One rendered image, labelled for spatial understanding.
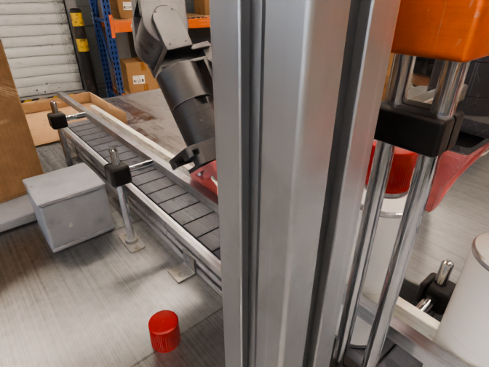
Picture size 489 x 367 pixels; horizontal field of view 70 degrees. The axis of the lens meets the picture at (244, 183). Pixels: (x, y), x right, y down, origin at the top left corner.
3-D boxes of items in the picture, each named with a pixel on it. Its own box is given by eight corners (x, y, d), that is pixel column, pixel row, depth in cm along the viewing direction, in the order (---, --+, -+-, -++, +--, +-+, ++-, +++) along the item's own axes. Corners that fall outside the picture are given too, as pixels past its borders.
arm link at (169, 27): (136, 44, 49) (148, 6, 41) (206, 30, 54) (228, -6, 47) (172, 122, 49) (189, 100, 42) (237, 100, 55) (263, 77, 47)
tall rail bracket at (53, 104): (101, 169, 78) (85, 97, 70) (68, 179, 74) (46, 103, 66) (96, 164, 81) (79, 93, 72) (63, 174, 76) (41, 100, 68)
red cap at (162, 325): (185, 330, 42) (183, 311, 40) (174, 355, 39) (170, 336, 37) (158, 325, 42) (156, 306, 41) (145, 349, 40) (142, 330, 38)
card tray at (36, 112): (127, 125, 103) (125, 112, 101) (30, 148, 89) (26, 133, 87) (92, 103, 123) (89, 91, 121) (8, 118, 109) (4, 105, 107)
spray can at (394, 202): (387, 325, 36) (442, 144, 26) (364, 360, 33) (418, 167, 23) (343, 299, 39) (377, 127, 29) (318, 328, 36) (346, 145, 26)
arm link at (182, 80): (148, 79, 47) (157, 58, 42) (193, 67, 50) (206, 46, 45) (170, 125, 47) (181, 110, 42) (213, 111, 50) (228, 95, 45)
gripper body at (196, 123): (256, 137, 46) (233, 86, 46) (192, 161, 41) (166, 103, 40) (232, 151, 52) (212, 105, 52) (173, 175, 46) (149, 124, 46)
